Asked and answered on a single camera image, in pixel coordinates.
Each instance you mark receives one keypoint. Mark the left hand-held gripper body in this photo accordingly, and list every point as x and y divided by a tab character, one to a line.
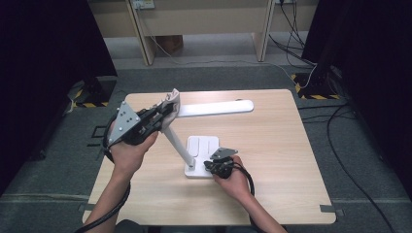
124	121

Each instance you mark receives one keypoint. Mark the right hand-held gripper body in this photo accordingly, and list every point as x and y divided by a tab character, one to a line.
223	153

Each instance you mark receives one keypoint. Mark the beige cloth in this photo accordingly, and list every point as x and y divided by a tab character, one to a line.
170	103

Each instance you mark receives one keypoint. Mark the white desk lamp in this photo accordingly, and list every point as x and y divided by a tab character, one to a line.
213	108

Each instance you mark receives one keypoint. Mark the person's right hand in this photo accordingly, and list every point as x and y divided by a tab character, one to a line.
234	186

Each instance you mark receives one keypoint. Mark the person's left hand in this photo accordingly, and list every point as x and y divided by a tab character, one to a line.
129	157

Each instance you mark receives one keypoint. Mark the black stand base hazard tape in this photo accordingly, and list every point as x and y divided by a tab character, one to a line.
97	92
315	87

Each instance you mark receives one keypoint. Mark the brown cardboard box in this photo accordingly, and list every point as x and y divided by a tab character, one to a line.
170	43

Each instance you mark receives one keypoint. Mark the black curtain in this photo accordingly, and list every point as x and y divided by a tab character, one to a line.
42	81
375	81

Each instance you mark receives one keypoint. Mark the grey tape piece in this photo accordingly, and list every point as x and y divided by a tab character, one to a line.
330	209
88	207

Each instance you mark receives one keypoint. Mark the beige wooden desk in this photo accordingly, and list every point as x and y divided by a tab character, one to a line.
200	19

